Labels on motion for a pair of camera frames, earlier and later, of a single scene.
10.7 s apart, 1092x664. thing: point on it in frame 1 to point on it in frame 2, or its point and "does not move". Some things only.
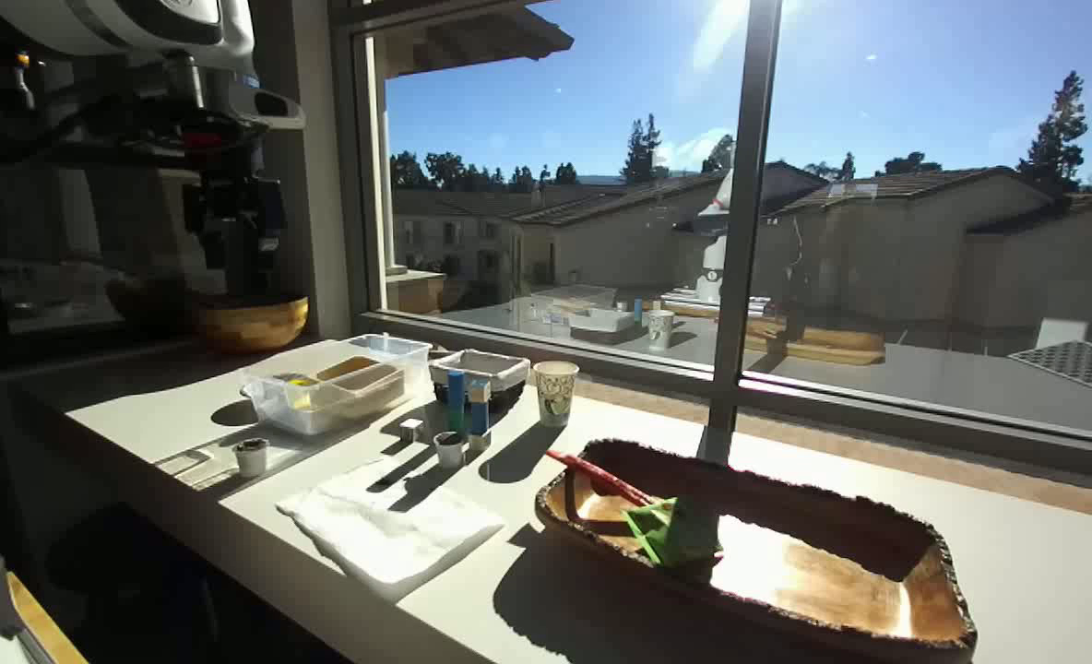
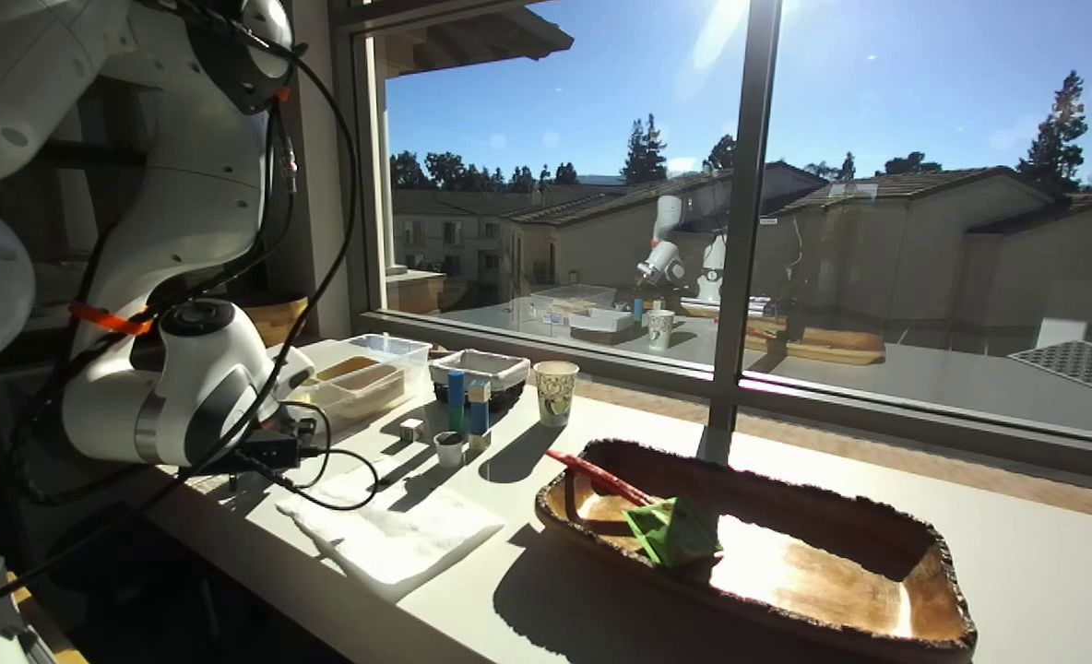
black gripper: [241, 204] to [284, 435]
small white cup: [451, 445] does not move
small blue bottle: [478, 405] does not move
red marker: [599, 475] does not move
